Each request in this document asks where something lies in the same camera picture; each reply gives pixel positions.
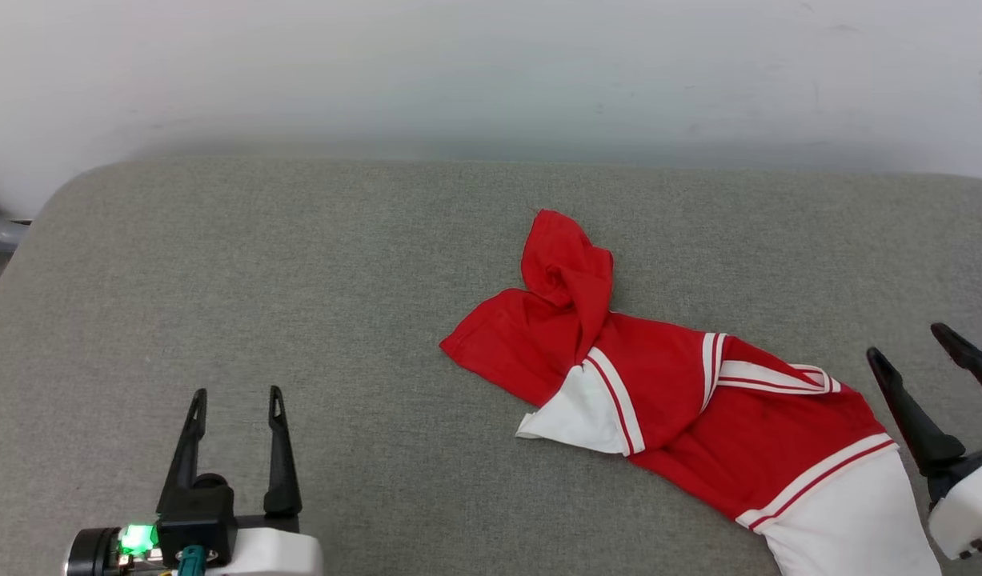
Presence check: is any grey fabric sofa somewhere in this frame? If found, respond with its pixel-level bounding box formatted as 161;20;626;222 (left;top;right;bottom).
0;156;982;576

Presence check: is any red white basketball jersey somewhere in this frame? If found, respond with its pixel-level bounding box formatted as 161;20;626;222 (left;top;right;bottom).
439;209;944;576

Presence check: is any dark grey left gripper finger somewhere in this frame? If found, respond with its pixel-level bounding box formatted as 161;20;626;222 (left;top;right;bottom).
156;389;209;514
263;386;304;517

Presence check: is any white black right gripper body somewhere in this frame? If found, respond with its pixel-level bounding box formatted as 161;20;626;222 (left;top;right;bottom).
927;442;982;562

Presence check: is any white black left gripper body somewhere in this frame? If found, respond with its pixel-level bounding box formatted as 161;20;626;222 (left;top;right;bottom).
65;514;325;576

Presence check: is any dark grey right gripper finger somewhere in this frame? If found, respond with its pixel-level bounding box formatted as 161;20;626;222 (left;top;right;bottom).
931;322;982;391
867;347;966;478

